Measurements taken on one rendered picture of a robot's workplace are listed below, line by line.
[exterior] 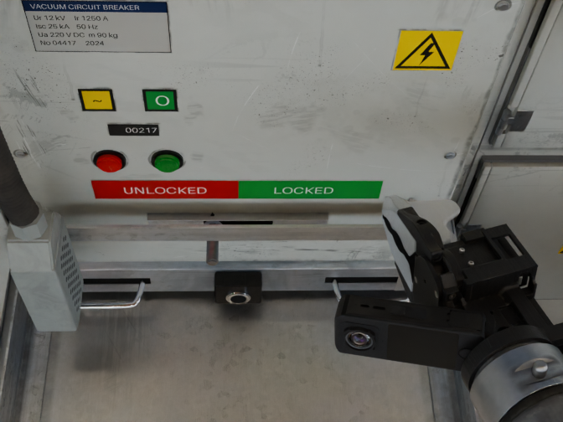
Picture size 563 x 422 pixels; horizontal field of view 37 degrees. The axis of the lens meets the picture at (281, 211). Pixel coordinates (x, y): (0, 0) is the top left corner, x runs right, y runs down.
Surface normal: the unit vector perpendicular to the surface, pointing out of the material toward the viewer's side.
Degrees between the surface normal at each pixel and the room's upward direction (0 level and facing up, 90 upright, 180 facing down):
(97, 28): 90
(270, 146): 90
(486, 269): 16
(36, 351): 0
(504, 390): 45
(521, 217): 90
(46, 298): 90
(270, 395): 0
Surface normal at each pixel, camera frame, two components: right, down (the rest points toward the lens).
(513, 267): -0.05, -0.75
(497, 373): -0.67, -0.41
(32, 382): 0.04, -0.55
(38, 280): 0.03, 0.84
